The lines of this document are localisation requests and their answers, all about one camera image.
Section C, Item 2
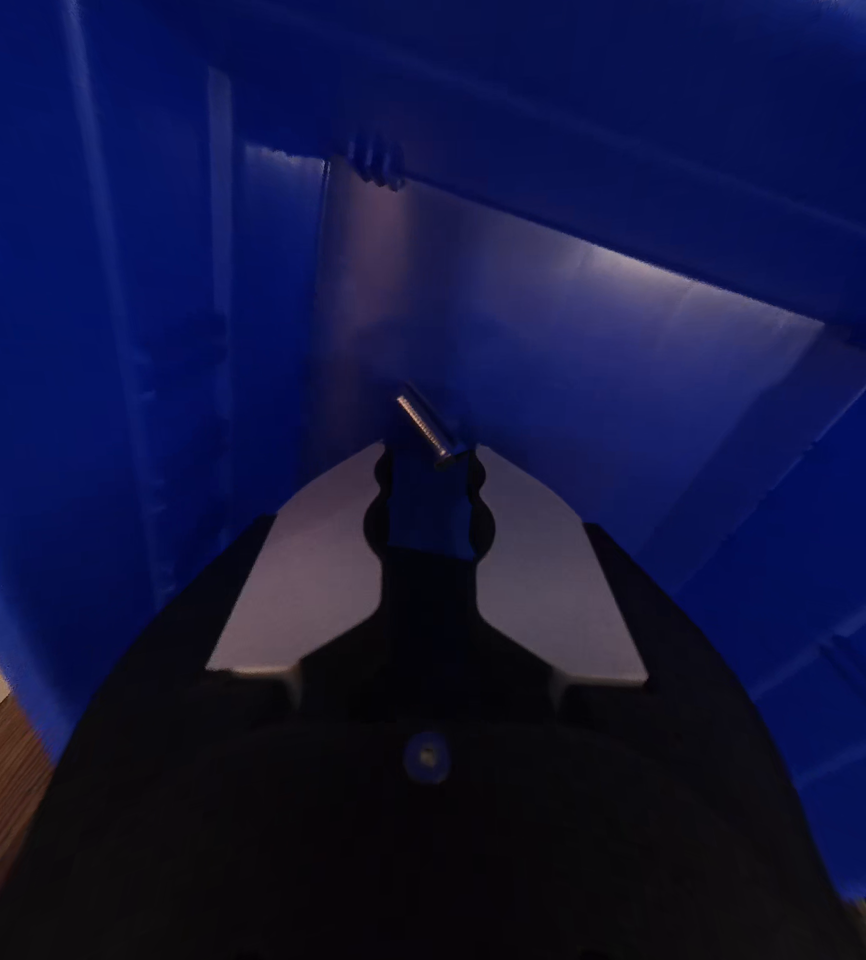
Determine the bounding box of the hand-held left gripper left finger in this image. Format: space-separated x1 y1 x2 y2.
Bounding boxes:
206 441 389 714

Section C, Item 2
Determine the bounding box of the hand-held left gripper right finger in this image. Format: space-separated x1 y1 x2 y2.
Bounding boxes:
470 446 648 714

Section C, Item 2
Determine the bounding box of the silver hex bolt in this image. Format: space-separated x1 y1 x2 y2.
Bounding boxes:
395 382 473 472

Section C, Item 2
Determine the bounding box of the blue plastic storage bin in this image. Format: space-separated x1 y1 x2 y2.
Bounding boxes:
0 0 866 901

